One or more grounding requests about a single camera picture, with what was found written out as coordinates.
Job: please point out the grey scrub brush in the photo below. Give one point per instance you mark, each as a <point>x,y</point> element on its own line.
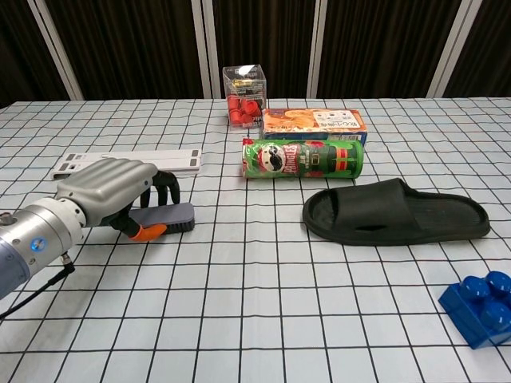
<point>175,213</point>

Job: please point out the black rubber slipper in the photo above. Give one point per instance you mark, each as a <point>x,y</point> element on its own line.
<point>379,207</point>

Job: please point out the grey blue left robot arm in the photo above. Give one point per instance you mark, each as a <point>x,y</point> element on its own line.
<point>36,235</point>

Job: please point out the green Pringles can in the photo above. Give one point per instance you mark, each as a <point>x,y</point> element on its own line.
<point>303,159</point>

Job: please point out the clear box with red caps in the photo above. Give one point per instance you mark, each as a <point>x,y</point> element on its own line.
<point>243,107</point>

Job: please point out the white flat strip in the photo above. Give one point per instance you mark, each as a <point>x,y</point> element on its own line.
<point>175,157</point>

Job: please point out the orange blue cracker box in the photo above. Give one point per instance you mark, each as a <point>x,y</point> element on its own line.
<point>311,121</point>

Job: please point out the white black checkered tablecloth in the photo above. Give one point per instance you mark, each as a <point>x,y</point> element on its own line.
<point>239,299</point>

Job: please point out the black corrugated partition screen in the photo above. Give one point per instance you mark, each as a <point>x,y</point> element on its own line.
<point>139,48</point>

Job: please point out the blue toy building block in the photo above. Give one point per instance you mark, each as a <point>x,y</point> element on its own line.
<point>467,315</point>

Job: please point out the white partition frame post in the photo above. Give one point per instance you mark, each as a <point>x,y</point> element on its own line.
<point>320,48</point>
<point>450,48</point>
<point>211,60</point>
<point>56,52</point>

